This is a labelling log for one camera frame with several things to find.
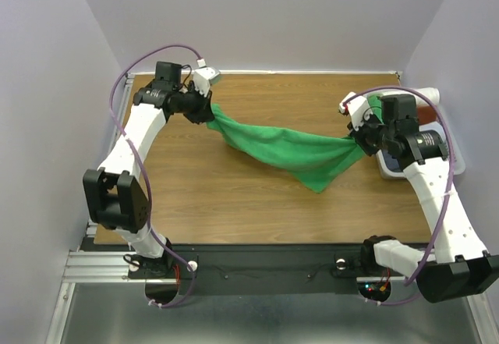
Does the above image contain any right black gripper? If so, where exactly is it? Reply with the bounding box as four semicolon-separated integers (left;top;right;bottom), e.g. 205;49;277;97
348;108;395;156

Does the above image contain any green towel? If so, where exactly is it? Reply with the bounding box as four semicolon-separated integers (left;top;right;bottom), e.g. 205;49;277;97
207;104;365;193
367;94;382;119

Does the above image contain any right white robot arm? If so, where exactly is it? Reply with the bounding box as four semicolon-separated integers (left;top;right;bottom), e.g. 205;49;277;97
338;87;498;303

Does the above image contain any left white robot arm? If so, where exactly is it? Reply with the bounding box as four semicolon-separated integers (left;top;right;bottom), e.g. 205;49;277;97
83;60;220;277

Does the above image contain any rolled green towel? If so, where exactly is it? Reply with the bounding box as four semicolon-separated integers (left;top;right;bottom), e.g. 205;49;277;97
367;94;382;119

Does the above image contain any white plastic basket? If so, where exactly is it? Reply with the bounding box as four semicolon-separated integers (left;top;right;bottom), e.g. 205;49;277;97
376;104;465;179

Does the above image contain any rolled brown towel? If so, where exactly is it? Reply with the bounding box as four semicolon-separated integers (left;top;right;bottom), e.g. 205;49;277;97
416;106;437;126

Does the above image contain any rolled white towel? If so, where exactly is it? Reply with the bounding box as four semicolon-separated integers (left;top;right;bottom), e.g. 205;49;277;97
416;87;441;108

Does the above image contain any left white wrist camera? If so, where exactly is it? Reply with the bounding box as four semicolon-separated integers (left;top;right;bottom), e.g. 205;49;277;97
193;66;221;98

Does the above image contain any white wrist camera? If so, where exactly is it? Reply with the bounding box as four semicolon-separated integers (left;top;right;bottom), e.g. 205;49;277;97
193;66;221;98
338;92;373;131

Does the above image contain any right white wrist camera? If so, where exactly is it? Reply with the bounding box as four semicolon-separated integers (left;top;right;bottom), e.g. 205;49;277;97
338;92;373;131

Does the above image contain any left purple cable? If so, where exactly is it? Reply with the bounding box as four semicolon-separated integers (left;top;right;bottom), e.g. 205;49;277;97
108;44;207;309

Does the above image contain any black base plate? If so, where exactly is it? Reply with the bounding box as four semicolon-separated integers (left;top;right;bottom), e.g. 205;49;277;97
123;243;397;300

